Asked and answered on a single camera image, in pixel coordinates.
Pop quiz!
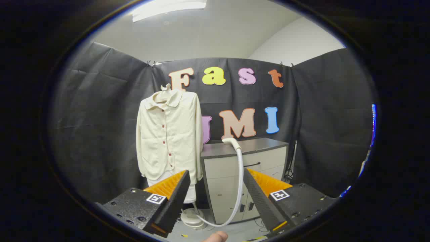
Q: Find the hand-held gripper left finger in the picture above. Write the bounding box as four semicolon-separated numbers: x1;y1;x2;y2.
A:
95;170;191;238

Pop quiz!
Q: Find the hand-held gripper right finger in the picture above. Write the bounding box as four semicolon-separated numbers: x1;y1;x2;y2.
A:
243;168;340;237

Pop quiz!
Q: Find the white garment steamer base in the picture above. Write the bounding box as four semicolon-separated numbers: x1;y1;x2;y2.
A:
180;208;208;230

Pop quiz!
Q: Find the white garment steamer head hose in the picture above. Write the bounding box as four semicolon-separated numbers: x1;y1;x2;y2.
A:
194;137;244;228

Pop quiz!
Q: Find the cream button shirt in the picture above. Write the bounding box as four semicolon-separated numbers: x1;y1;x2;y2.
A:
136;88;204;185

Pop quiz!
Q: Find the grey cabinet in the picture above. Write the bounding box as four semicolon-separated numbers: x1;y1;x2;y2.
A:
201;137;289;225

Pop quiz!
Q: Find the ceiling light panel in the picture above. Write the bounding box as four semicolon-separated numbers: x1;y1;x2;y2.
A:
132;0;207;23

